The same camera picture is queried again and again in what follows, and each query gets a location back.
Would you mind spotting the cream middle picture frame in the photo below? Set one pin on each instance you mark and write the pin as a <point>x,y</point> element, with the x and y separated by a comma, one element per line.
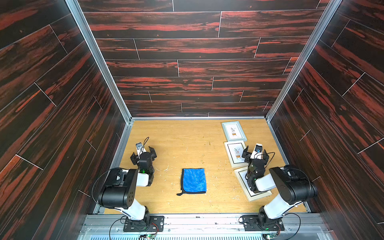
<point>234,151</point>

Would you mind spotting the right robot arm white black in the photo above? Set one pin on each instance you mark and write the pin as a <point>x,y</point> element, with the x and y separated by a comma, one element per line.
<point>293,185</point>

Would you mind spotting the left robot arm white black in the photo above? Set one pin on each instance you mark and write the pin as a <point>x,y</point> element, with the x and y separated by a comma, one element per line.
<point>118,191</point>

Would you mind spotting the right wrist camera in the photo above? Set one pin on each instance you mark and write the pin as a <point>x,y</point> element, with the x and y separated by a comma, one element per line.
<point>256,154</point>

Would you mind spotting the aluminium front rail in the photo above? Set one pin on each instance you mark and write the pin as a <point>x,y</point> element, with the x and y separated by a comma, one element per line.
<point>298,226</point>

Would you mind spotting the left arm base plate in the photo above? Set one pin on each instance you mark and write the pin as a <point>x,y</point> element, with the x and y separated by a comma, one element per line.
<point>151,223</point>

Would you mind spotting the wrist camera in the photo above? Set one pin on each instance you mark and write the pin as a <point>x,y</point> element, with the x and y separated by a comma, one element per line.
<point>140,148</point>
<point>256,154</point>

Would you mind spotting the cream near picture frame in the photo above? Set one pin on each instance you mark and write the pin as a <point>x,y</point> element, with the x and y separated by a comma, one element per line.
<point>251,196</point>

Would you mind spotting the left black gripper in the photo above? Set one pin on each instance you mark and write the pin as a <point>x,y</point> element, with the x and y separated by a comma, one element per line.
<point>144,156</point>

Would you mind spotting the cream picture frame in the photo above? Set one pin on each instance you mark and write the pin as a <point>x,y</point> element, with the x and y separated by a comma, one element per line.
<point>251,196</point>
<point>234,151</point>

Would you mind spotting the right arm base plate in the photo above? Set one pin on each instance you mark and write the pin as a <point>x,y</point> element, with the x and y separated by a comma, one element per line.
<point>261,223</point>

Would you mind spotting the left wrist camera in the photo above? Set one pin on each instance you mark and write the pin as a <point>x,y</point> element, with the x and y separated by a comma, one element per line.
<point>140,148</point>

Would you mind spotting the light green picture frame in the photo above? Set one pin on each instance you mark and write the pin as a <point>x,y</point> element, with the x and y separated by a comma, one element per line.
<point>233,131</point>

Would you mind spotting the blue microfiber cloth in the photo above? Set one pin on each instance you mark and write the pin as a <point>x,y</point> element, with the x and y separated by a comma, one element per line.
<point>193,181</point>

